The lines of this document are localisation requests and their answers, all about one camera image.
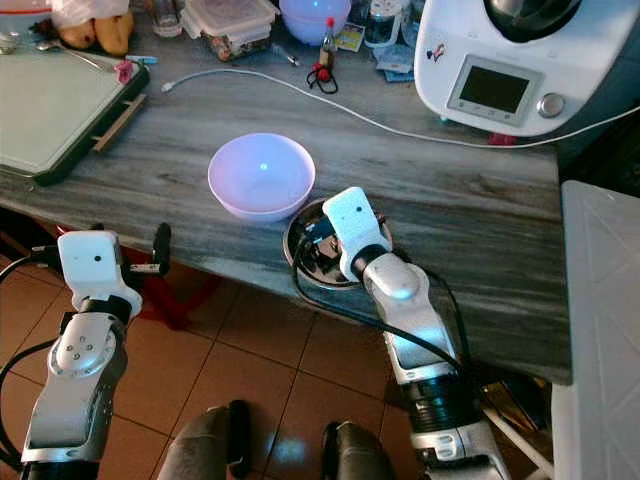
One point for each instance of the metal spoon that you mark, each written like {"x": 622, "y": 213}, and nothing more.
{"x": 75, "y": 52}

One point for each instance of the white plastic bag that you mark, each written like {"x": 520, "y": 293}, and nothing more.
{"x": 90, "y": 10}

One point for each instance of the small red object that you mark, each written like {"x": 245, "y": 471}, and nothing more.
{"x": 502, "y": 139}

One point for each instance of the brown bread roll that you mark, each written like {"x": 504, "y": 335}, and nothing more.
{"x": 113, "y": 35}
{"x": 75, "y": 36}

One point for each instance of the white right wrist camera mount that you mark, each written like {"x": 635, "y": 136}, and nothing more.
{"x": 355, "y": 225}

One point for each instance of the grey right robot leg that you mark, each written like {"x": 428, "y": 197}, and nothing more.
{"x": 360, "y": 455}

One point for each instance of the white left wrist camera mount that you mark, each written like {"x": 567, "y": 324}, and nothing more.
{"x": 95, "y": 265}

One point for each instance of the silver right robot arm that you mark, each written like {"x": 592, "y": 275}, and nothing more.
{"x": 415, "y": 330}

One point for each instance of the white kitchen machine with display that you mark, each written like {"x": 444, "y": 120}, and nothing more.
{"x": 460, "y": 40}

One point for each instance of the clear drinking glass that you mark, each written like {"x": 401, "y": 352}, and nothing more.
{"x": 166, "y": 16}

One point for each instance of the pale green board black frame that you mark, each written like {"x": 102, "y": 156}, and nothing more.
{"x": 60, "y": 115}

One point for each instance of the glass bowl with red rim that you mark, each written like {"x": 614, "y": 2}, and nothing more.
{"x": 20, "y": 20}

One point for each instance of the purple plastic bowl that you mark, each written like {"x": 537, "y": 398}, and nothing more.
{"x": 313, "y": 20}

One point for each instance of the lavender plastic bowl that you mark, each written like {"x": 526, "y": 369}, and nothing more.
{"x": 260, "y": 180}

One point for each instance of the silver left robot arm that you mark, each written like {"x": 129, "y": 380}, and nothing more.
{"x": 80, "y": 370}

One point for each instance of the grey left robot leg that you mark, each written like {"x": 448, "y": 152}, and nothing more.
{"x": 200, "y": 445}

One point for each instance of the clear plastic food container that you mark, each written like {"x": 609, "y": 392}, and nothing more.
{"x": 228, "y": 25}

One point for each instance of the small yellow card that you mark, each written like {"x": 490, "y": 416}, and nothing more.
{"x": 349, "y": 38}

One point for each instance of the white cabinet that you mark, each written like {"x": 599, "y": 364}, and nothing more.
{"x": 600, "y": 330}

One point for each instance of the small metal bowl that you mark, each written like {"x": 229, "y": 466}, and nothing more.
{"x": 292, "y": 250}

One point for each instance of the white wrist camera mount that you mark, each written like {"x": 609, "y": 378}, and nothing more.
{"x": 95, "y": 265}
{"x": 355, "y": 225}

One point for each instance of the grey robot leg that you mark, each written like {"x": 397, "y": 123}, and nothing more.
{"x": 200, "y": 445}
{"x": 360, "y": 455}

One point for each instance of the small pink clip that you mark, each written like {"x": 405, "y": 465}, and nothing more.
{"x": 125, "y": 70}

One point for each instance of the small bottle with red cap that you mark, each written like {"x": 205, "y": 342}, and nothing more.
{"x": 326, "y": 45}

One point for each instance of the blue printed packet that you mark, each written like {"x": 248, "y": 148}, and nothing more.
{"x": 395, "y": 60}

